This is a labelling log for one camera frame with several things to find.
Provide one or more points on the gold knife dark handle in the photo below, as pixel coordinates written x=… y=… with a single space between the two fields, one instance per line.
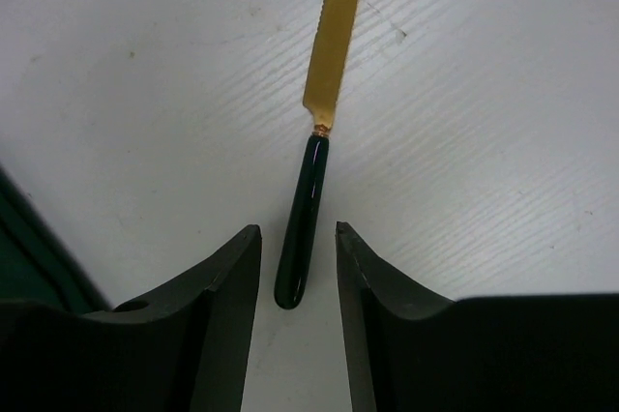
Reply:
x=321 y=94

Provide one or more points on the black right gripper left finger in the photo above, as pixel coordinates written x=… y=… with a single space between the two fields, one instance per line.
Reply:
x=183 y=346

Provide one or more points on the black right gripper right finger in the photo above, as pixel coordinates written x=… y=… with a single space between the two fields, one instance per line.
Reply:
x=408 y=348

